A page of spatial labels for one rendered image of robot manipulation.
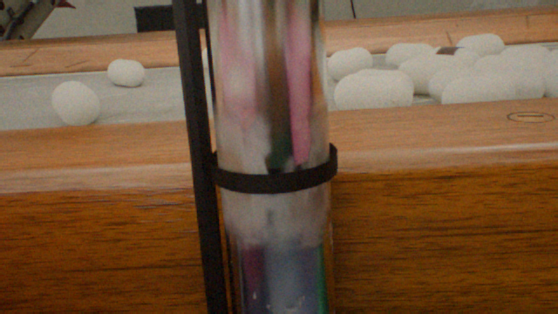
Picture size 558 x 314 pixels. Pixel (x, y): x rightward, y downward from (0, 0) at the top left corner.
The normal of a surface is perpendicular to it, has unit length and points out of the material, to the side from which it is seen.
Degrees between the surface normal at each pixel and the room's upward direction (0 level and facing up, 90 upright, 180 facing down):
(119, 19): 90
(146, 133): 0
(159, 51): 45
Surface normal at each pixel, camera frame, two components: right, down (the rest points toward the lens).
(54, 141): -0.07, -0.95
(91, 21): -0.04, 0.30
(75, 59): -0.06, -0.46
